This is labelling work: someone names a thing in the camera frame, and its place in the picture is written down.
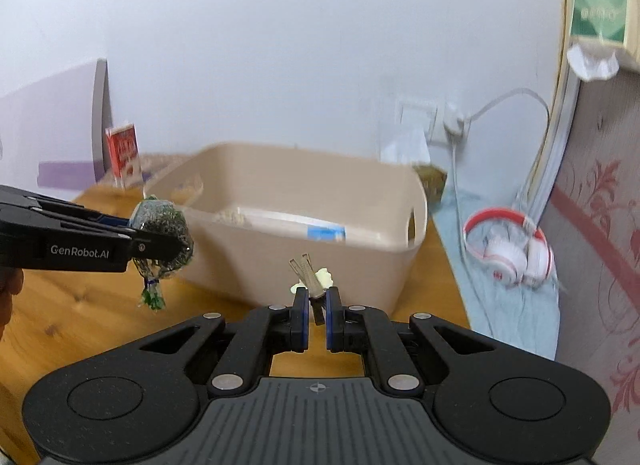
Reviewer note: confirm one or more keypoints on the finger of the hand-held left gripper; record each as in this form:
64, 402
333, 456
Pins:
107, 219
155, 246

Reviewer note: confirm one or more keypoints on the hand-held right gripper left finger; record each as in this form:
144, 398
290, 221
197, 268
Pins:
300, 320

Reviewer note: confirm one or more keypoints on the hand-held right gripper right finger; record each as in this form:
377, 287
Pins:
333, 320

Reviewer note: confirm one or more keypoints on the dark green bundle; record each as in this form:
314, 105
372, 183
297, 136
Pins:
160, 217

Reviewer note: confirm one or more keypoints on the silver hair clip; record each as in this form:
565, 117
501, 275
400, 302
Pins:
309, 277

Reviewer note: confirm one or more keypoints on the blue cartoon tissue packet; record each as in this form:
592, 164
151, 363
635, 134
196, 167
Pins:
326, 234

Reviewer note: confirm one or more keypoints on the beige plastic storage bin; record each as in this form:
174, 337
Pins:
300, 225

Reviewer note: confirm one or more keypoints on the person's left hand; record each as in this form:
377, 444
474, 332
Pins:
9, 290

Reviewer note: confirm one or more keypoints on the red milk carton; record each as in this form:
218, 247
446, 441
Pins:
122, 155

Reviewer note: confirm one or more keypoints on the pale purple board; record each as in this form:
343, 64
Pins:
50, 135

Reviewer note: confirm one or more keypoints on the light blue blanket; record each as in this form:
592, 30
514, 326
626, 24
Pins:
500, 315

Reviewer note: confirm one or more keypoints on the small green yellow box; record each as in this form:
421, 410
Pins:
432, 182

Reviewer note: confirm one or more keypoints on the clear plastic bag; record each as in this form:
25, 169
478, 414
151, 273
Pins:
405, 147

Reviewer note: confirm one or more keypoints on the white and red headphones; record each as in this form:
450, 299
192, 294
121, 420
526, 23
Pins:
510, 255

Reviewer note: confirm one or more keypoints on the white charger plug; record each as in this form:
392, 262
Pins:
454, 120

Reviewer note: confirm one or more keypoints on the floral patterned headboard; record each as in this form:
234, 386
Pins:
600, 245

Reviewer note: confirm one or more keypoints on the white tissue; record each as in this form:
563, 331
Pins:
595, 62

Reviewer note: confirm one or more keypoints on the white wall socket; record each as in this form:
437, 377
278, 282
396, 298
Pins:
417, 117

